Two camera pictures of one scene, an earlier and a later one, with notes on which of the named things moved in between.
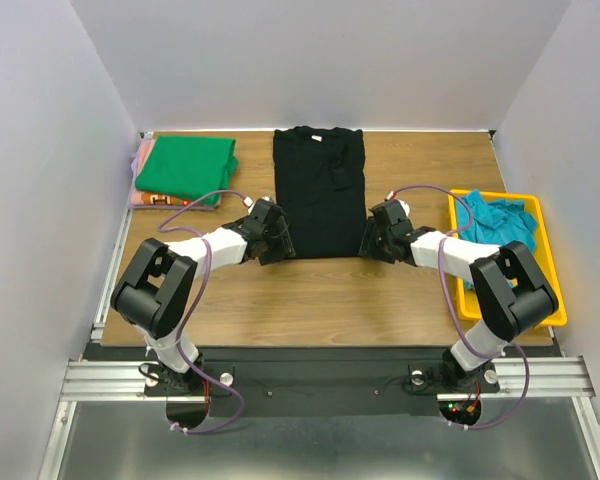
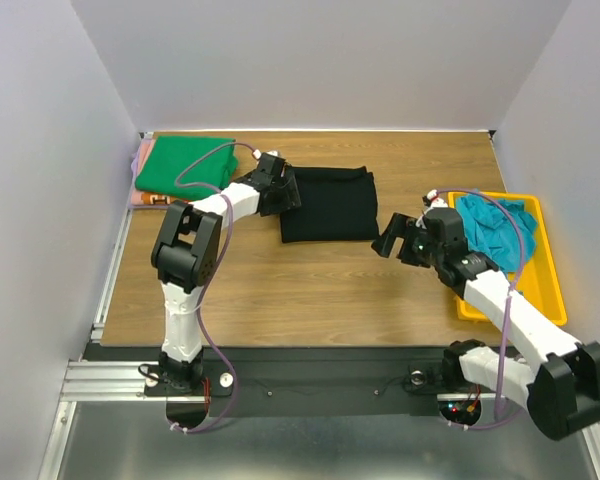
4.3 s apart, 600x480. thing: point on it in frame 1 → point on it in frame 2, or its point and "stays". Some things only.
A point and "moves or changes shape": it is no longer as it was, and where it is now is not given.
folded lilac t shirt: x=134 y=164 stays
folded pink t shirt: x=145 y=151 stays
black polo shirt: x=319 y=177 moves or changes shape
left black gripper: x=285 y=248 → x=291 y=198
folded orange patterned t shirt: x=147 y=198 stays
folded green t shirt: x=187 y=167 stays
